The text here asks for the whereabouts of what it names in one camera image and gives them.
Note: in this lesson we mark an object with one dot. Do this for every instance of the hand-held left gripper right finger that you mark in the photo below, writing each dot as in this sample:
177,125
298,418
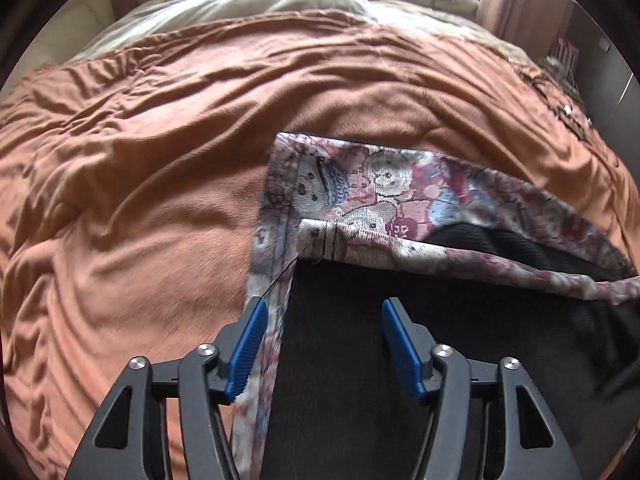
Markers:
402,355

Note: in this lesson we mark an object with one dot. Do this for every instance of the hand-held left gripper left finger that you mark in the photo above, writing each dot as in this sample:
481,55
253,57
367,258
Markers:
245,355

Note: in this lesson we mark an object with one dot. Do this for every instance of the black pants with printed lining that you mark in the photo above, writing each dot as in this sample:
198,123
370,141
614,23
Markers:
350,340

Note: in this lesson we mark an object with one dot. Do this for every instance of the orange-brown blanket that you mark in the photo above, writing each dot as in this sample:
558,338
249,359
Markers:
150,185

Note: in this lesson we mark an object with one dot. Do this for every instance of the grey wardrobe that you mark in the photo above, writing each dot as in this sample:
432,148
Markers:
600,80

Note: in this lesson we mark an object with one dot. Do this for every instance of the beige pillow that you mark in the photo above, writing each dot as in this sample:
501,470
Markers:
225,5

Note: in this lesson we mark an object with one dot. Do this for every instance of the cream padded headboard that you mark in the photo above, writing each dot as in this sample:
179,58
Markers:
75,25

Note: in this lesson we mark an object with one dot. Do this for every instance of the rack of items by wall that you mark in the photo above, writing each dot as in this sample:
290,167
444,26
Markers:
562,52

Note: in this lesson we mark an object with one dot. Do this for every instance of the wall switch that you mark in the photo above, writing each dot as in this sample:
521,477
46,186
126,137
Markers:
604,45

